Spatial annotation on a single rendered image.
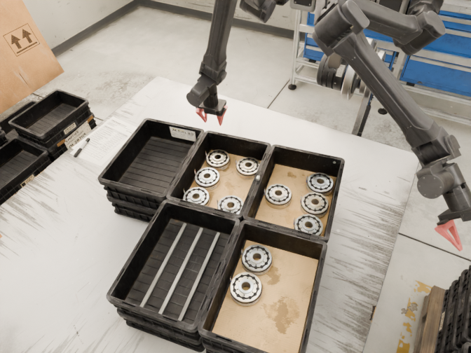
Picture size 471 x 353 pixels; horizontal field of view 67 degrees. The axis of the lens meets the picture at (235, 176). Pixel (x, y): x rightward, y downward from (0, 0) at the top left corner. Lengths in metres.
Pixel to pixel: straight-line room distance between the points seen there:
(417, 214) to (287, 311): 1.60
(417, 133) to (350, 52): 0.25
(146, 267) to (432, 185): 0.92
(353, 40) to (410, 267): 1.73
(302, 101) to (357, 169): 1.63
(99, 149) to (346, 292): 1.35
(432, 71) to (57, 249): 2.69
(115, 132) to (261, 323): 1.29
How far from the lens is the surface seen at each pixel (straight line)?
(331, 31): 0.88
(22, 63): 4.01
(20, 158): 2.66
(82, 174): 1.87
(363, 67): 0.89
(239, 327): 1.18
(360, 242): 1.52
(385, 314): 2.21
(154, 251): 1.34
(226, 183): 1.48
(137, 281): 1.30
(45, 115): 2.74
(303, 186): 1.48
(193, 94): 1.22
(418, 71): 3.10
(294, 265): 1.27
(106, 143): 1.99
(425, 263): 2.43
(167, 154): 1.64
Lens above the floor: 1.95
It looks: 48 degrees down
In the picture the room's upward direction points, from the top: 3 degrees counter-clockwise
